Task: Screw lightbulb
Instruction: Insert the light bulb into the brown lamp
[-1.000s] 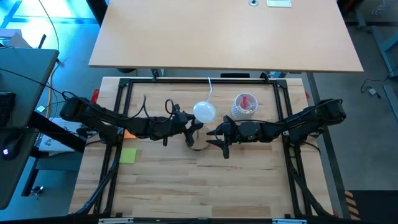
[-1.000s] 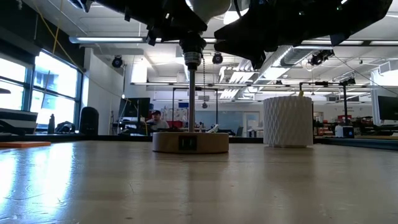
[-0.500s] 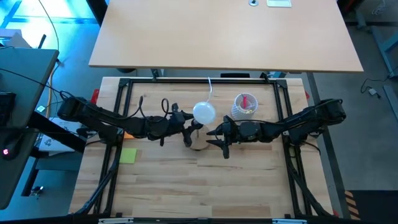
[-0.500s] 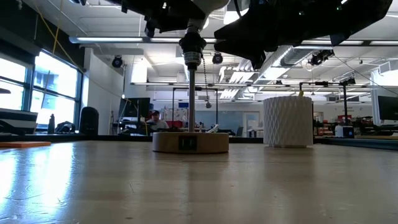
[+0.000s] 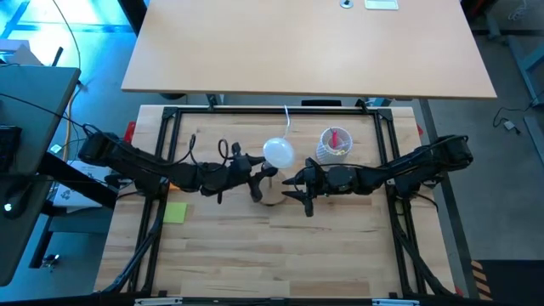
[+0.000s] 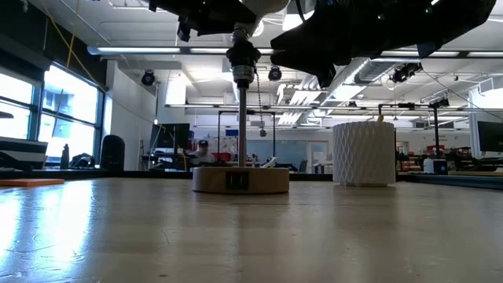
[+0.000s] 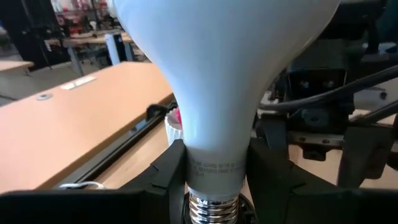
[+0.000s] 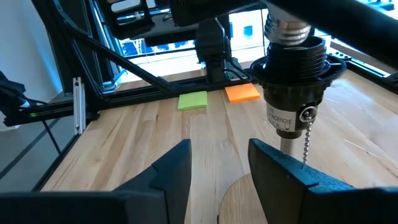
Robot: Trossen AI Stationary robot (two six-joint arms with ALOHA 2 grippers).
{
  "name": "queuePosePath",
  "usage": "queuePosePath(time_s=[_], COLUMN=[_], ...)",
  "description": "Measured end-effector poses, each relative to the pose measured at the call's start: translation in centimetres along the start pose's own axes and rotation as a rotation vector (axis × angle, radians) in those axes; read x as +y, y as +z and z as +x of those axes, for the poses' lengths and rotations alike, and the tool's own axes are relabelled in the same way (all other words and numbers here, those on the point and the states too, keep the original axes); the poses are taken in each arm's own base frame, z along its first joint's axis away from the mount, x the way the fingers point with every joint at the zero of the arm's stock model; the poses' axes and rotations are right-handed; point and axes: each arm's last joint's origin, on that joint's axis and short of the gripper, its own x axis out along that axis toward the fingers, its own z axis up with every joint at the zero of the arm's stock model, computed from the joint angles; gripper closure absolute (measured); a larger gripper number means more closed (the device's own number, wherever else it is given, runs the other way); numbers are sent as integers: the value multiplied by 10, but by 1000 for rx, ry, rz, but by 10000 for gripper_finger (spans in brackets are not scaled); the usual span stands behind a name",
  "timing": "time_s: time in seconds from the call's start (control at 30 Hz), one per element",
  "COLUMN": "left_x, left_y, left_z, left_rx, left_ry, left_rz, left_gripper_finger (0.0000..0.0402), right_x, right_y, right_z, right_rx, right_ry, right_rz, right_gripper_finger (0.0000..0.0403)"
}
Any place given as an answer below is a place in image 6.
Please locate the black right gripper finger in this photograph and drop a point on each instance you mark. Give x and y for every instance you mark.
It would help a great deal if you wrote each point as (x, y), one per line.
(306, 47)
(326, 76)

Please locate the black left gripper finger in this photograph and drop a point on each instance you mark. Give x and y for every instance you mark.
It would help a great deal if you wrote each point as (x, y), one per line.
(232, 12)

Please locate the lamp with round wooden base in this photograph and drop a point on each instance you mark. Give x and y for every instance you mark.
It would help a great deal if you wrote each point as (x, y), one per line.
(240, 181)

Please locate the black round ceiling spotlight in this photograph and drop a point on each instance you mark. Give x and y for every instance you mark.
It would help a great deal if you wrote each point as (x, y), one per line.
(275, 74)
(148, 78)

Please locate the white textured cup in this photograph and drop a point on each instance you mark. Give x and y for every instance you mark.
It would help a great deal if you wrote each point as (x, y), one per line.
(363, 153)

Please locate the black computer monitor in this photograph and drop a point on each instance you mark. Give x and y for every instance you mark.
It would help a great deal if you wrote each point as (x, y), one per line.
(169, 135)
(491, 136)

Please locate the white box device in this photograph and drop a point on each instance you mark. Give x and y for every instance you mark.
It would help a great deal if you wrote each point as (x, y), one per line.
(430, 166)

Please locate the person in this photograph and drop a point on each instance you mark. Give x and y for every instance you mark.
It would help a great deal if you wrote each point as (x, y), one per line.
(202, 155)

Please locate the black rounded bin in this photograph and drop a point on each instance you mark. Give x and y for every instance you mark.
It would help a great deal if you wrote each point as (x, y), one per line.
(112, 153)

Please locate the large window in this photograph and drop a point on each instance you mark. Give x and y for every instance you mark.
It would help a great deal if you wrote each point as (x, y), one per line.
(70, 133)

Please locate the black bag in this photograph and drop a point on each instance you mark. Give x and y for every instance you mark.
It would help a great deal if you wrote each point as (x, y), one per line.
(82, 162)

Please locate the dark water bottle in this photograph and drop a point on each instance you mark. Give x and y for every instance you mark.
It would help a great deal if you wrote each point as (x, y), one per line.
(64, 159)

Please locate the white and black box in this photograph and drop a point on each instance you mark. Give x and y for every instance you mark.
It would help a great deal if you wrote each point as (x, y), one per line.
(21, 153)

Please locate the orange sticky note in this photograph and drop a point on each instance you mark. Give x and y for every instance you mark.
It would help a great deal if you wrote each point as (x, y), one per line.
(27, 182)

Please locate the silver ventilation duct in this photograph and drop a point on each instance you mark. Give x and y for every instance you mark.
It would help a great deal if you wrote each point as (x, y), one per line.
(373, 72)

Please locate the black hanging camera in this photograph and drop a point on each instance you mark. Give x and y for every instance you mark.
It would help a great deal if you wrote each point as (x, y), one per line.
(404, 72)

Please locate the black background rig frame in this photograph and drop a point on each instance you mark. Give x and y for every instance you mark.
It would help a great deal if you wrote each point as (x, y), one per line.
(259, 112)

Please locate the black background camera stand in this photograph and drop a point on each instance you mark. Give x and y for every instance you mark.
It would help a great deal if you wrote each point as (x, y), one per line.
(436, 133)

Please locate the black metal rig frame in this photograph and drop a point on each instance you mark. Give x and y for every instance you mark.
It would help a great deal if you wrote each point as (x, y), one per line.
(118, 175)

